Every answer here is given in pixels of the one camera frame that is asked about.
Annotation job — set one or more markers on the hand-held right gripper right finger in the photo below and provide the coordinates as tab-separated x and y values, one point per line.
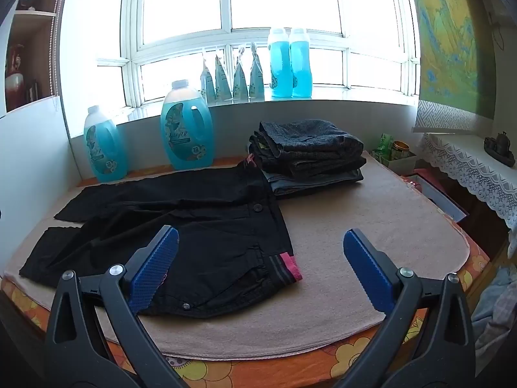
369	268

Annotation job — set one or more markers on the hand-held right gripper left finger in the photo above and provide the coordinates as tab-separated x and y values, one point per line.
155	266

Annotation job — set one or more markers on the black pants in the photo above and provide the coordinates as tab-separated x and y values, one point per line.
307	161
181	218

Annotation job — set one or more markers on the black folded pants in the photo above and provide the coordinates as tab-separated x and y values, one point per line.
307	161

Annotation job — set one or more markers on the dark grey folded pants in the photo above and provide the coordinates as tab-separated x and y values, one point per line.
311	131

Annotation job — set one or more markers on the beige mat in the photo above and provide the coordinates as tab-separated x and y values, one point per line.
363	218

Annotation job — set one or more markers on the open shoe box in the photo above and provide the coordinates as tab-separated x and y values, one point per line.
440	198

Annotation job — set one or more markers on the blue folded jeans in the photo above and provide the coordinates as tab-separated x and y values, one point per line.
315	184

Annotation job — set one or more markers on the white box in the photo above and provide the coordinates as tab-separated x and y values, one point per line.
400	165

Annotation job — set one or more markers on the gold tin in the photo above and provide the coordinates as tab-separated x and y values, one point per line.
400	149

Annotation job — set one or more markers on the green box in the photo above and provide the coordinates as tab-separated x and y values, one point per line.
383	145

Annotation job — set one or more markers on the small blue detergent bottle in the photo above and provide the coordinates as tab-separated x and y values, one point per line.
105	149

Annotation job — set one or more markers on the pile of light clothes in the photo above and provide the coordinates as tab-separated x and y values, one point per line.
496	307

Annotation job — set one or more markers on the large blue detergent bottle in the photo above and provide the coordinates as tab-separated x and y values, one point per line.
185	129

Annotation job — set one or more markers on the white lace cloth shelf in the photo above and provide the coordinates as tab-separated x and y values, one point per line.
464	157

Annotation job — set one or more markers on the white panel board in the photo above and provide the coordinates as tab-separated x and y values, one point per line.
36	149

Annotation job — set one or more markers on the dark teapot figurine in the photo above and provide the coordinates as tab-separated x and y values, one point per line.
501	145

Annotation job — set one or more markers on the tall blue liquid bottle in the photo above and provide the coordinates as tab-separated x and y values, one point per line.
303	64
279	64

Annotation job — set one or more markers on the red vase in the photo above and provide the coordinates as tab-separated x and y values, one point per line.
15	76

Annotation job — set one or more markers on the wooden display shelf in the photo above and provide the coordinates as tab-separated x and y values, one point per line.
36	28

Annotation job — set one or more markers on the landscape wall scroll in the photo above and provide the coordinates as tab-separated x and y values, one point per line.
444	48

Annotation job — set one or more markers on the white window frame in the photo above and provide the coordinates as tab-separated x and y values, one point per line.
226	31

